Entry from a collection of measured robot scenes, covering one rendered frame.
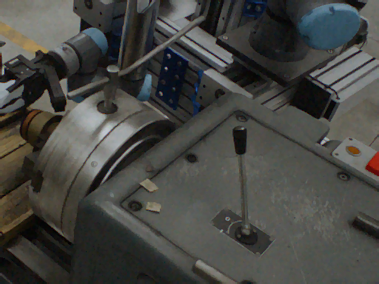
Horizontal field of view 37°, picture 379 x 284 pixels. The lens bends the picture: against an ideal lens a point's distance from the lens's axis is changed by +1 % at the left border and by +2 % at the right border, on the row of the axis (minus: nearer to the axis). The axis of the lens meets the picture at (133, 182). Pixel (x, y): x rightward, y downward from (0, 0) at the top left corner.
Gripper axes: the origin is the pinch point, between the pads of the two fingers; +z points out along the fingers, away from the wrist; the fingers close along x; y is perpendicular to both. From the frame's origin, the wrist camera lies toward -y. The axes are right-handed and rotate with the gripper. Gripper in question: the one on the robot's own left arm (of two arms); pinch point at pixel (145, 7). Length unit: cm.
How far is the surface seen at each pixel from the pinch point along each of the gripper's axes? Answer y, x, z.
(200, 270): -39, 27, 23
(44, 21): 171, -189, 63
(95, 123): -5.8, 10.4, 20.3
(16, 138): 29, -15, 46
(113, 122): -8.1, 8.7, 18.9
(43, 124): 9.4, 3.9, 29.7
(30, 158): 2.5, 13.5, 32.5
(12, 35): 171, -165, 74
